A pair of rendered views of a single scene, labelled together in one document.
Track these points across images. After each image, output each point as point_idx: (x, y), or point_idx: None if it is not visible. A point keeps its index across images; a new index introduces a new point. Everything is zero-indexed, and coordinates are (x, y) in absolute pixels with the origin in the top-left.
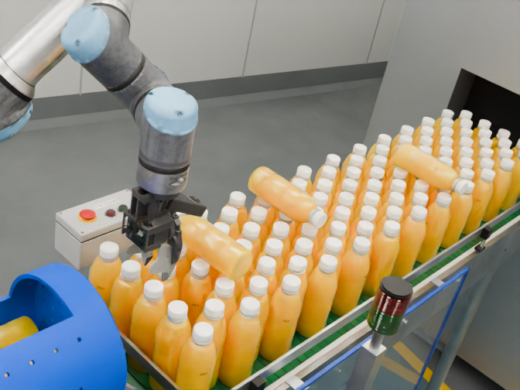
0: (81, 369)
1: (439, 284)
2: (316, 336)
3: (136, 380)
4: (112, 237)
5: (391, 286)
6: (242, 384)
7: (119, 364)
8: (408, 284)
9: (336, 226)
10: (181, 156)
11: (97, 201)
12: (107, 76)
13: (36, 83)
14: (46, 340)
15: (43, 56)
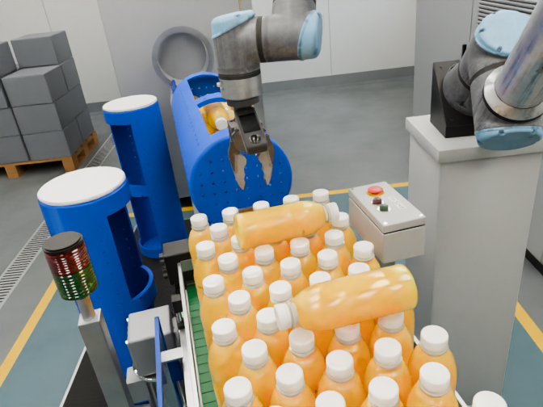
0: (189, 157)
1: None
2: (189, 361)
3: None
4: (362, 217)
5: (65, 236)
6: (181, 287)
7: (189, 174)
8: (52, 249)
9: (288, 369)
10: (216, 60)
11: (401, 199)
12: None
13: (512, 103)
14: (201, 133)
15: (505, 69)
